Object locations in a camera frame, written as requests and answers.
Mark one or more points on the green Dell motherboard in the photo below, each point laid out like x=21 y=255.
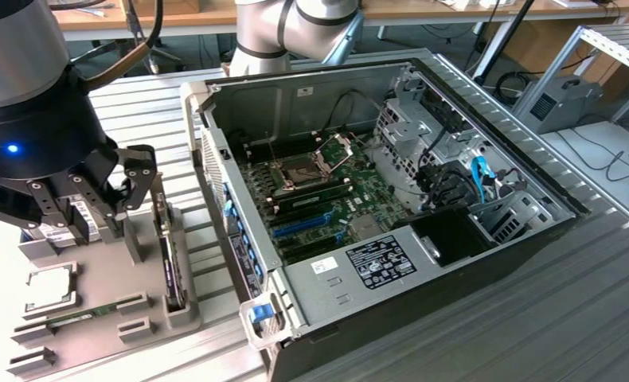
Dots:
x=367 y=187

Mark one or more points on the silver power supply with label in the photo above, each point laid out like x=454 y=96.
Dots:
x=335 y=290

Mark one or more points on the black plastic shroud box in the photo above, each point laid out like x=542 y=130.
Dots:
x=447 y=235

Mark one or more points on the metal disk bay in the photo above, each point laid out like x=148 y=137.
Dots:
x=510 y=223

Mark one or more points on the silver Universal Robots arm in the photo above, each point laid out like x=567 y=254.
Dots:
x=6 y=40

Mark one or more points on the blue expansion slot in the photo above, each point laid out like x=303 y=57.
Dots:
x=298 y=227

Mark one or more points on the low-profile NVIDIA graphics card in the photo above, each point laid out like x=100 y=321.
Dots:
x=169 y=254

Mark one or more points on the blue case latch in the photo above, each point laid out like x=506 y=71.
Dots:
x=259 y=312

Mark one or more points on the open black silver PC case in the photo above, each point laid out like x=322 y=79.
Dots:
x=505 y=302

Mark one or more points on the aluminium profile frame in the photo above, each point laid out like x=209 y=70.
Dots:
x=617 y=44

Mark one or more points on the hard disk in blue carrier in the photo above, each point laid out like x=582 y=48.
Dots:
x=58 y=235

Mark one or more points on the CPU socket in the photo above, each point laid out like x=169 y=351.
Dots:
x=298 y=175

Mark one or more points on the grey plastic parts rack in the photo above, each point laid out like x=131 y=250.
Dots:
x=107 y=286

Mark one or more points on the office chair base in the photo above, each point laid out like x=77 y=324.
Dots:
x=165 y=55

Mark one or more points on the black stand pole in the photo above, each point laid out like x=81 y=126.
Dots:
x=510 y=32

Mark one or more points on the grey controller box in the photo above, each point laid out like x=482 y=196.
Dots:
x=563 y=107

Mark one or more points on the black RAM stick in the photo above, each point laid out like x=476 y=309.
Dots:
x=308 y=197

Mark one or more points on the perforated metal drive cage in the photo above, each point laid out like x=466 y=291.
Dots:
x=404 y=135

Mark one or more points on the green RAM stick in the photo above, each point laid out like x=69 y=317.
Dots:
x=80 y=316

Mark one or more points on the metal socket cover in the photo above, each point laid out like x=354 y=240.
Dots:
x=338 y=151

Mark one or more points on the silver CPU chip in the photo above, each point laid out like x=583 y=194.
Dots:
x=48 y=290

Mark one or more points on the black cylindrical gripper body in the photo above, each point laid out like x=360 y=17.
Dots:
x=42 y=135

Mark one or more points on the silver chipset heatsink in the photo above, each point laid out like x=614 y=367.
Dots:
x=364 y=227

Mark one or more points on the wooden desk with white frame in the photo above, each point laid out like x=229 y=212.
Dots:
x=558 y=14

